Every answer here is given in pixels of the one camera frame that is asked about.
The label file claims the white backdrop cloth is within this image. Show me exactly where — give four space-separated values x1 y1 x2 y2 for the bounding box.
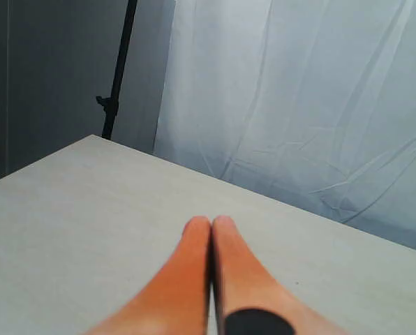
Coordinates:
154 1 416 249

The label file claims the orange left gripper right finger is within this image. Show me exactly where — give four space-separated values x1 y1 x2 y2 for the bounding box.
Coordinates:
211 216 341 334

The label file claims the black stand pole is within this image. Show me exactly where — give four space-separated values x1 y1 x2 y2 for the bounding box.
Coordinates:
96 0 138 140

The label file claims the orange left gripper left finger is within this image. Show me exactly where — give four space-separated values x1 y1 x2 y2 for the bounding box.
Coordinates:
87 216 211 334

